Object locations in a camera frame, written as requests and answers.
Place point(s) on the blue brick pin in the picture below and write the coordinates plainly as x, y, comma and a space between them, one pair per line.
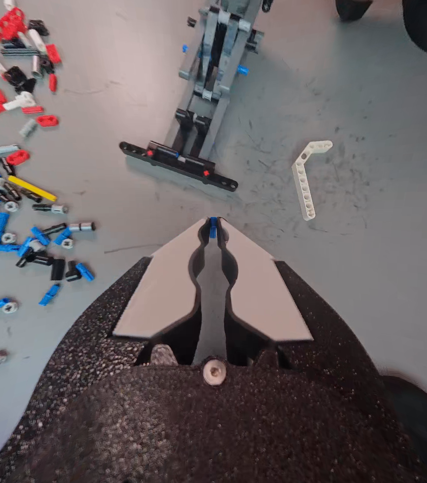
213, 228

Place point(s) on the toy brick truck model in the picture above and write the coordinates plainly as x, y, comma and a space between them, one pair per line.
219, 109

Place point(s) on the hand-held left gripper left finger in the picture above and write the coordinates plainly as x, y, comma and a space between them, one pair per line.
160, 294

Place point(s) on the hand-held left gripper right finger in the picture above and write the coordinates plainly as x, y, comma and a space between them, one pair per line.
266, 298

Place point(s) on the yellow brick axle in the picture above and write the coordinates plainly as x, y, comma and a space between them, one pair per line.
32, 188

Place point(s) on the grey desk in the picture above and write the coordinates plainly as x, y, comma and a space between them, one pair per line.
311, 302

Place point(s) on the white bent brick beam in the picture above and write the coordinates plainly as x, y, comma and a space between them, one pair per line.
304, 188

